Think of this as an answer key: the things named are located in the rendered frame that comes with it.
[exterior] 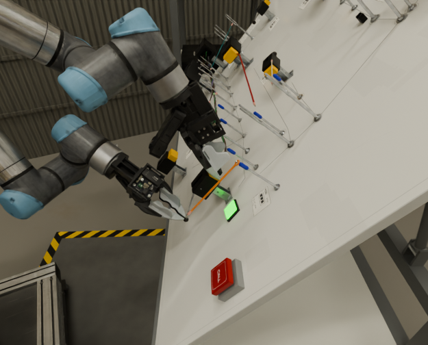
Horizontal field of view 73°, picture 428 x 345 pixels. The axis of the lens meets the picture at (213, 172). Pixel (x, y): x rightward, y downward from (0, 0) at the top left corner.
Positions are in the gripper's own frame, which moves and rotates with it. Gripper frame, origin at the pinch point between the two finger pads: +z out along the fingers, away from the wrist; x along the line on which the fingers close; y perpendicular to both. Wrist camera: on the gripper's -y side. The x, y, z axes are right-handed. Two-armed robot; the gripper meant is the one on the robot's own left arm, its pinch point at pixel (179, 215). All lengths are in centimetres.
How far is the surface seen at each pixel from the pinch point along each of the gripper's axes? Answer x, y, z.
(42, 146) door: 31, -221, -128
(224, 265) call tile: -7.5, 19.5, 10.3
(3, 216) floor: -33, -183, -93
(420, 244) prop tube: 21, 23, 45
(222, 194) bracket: 8.4, 8.0, 4.7
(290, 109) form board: 29.7, 21.1, 4.7
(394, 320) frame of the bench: 11, 6, 62
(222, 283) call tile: -10.5, 20.5, 11.3
